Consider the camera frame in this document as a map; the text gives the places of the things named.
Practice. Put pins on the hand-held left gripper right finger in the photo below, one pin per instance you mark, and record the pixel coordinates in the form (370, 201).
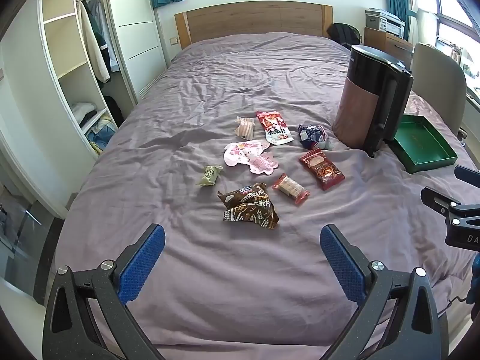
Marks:
(341, 266)

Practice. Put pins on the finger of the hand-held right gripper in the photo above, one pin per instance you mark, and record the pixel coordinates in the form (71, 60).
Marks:
(440, 198)
(468, 175)

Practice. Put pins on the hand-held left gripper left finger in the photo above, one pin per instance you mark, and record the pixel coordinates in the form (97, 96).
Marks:
(144, 262)

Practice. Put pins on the green tray box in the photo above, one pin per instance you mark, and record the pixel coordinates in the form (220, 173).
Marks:
(420, 142)

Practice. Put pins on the clear red-edged biscuit packet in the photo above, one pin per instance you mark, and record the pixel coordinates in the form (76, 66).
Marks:
(290, 188)

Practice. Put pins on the dark red snack packet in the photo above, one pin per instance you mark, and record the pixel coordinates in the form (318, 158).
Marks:
(321, 168)

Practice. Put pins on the small green snack packet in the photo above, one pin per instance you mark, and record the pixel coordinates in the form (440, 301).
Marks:
(209, 175)

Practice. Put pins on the brown snack packet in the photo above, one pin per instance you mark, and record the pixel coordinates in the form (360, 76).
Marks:
(249, 206)

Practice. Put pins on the small pink cartoon packet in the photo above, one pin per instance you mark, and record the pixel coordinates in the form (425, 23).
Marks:
(263, 163)

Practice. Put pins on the blue and white snack packet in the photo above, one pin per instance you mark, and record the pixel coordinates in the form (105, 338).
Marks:
(313, 135)

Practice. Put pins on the large pink cartoon packet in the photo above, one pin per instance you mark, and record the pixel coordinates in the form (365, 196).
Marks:
(242, 152)

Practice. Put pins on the red and white snack packet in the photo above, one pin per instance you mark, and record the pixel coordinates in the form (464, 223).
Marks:
(273, 127)

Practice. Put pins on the striped pink candy packet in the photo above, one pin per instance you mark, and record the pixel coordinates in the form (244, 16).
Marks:
(244, 128)

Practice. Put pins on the beige chair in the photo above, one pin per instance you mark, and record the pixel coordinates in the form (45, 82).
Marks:
(438, 78)

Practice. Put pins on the black and copper kettle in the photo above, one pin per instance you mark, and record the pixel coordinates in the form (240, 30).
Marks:
(360, 108)

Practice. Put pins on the pile of colourful clothes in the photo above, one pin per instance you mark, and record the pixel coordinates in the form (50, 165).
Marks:
(101, 135)

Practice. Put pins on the wooden cabinet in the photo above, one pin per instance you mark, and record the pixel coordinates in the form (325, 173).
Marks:
(386, 47)

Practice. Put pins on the black bag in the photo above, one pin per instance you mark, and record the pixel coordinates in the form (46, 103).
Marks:
(114, 110)

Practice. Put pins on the folded white and dark clothes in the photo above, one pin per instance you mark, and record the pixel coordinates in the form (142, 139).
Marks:
(84, 112)

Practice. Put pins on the white printer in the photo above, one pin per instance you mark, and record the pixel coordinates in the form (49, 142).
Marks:
(394, 26)

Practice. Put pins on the bed with purple sheet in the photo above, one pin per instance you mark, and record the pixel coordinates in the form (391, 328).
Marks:
(187, 101)

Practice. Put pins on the window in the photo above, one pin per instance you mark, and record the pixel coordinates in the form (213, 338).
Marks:
(453, 3)

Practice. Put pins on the black backpack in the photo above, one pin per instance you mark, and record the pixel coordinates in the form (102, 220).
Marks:
(345, 35)

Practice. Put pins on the white hanging jacket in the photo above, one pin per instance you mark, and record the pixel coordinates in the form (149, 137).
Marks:
(92, 45)

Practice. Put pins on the white wardrobe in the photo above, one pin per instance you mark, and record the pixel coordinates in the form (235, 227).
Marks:
(138, 26)

